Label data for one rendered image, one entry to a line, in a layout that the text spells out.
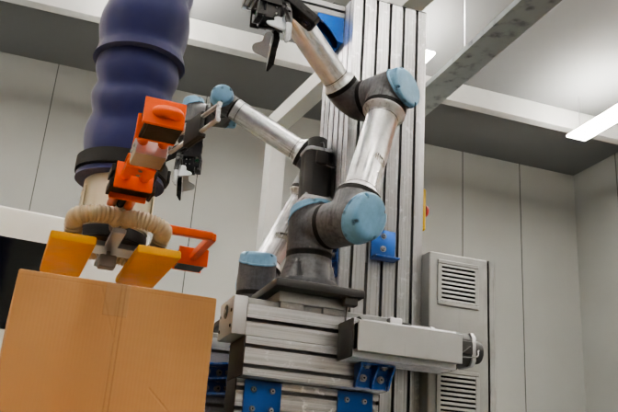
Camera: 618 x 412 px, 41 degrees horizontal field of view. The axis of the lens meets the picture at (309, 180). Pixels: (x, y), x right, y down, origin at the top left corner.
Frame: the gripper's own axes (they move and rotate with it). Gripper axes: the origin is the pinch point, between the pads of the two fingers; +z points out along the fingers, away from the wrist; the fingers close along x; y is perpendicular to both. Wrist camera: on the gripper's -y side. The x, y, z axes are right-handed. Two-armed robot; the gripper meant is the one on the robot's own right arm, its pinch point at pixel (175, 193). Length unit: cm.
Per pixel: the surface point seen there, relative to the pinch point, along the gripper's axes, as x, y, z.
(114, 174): -92, 0, 30
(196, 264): -32.0, 13.3, 32.2
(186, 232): -56, 12, 30
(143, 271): -62, 4, 43
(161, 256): -78, 10, 43
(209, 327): -88, 24, 60
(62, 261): -66, -15, 43
